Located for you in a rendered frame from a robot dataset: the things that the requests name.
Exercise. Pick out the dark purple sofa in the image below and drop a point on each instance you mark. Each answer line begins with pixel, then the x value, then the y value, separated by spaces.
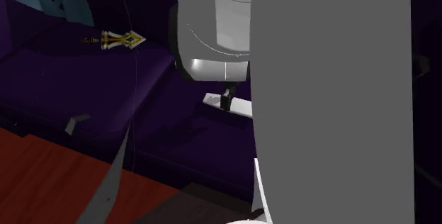
pixel 69 78

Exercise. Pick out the white flat rectangular thing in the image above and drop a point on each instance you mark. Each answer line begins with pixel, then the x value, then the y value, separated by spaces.
pixel 240 107

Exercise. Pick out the gold and white pointed ornament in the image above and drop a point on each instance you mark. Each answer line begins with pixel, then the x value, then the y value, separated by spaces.
pixel 121 39

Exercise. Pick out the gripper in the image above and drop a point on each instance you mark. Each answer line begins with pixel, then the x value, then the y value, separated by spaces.
pixel 226 99

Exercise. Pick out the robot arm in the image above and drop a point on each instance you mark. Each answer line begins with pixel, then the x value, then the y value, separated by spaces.
pixel 328 95

